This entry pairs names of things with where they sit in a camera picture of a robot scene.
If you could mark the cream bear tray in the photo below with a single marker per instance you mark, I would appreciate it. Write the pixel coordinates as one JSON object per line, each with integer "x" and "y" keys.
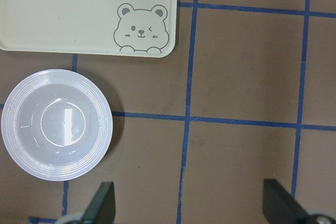
{"x": 139, "y": 28}

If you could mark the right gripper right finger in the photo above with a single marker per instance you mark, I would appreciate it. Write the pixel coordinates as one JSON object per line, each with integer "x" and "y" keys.
{"x": 279, "y": 206}

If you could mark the white round plate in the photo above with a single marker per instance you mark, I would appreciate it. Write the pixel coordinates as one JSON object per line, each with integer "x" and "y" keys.
{"x": 56, "y": 125}

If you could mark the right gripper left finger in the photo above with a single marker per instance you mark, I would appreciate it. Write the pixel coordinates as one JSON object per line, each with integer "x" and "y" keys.
{"x": 102, "y": 207}

